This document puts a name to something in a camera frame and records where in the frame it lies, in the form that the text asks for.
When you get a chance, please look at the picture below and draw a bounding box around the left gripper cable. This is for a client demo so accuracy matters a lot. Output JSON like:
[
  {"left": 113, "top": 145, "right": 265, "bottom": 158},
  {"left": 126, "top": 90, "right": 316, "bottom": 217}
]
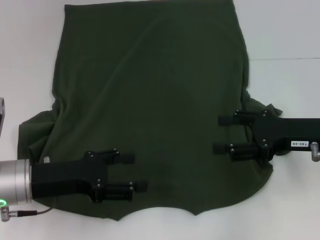
[{"left": 0, "top": 156, "right": 54, "bottom": 222}]

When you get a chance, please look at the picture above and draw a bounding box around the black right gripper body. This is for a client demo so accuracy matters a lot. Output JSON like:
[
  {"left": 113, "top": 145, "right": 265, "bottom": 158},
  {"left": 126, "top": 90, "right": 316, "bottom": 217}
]
[{"left": 250, "top": 110, "right": 320, "bottom": 162}]

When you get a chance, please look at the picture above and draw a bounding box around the dark green shirt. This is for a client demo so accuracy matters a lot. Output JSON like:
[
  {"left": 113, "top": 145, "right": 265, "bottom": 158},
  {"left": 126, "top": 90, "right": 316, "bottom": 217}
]
[{"left": 18, "top": 0, "right": 285, "bottom": 222}]

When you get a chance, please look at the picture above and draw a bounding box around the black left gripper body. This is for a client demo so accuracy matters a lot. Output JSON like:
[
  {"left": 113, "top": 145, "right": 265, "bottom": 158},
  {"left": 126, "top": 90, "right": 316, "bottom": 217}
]
[{"left": 29, "top": 150, "right": 111, "bottom": 203}]

